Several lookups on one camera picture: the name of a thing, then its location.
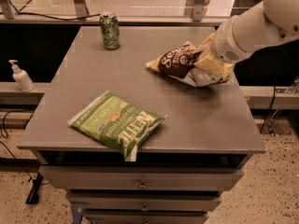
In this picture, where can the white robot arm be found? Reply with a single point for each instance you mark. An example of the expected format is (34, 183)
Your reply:
(268, 24)

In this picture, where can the top grey drawer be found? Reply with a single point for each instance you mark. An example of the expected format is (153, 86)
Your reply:
(116, 178)

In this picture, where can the grey metal window rail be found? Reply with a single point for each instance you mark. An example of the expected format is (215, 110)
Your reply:
(129, 12)

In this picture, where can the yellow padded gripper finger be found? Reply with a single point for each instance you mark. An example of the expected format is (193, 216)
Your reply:
(205, 46)
(214, 66)

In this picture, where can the grey drawer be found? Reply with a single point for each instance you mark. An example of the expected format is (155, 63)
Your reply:
(138, 217)
(144, 202)
(116, 178)

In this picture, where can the grey drawer cabinet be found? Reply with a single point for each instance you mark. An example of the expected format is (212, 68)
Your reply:
(203, 128)

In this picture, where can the middle grey drawer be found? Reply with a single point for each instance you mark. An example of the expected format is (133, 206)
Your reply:
(144, 202)

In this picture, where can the green kettle chip bag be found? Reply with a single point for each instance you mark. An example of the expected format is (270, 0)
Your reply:
(116, 124)

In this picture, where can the green soda can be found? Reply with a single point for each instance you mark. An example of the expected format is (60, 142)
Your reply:
(110, 30)

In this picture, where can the brown chip bag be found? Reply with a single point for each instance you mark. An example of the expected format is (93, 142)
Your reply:
(178, 63)

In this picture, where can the white pump lotion bottle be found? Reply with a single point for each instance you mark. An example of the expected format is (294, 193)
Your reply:
(21, 77)

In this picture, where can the black power strip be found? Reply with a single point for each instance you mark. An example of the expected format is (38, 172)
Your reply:
(33, 196)

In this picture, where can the bottom grey drawer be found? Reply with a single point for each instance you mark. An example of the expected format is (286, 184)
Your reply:
(138, 217)

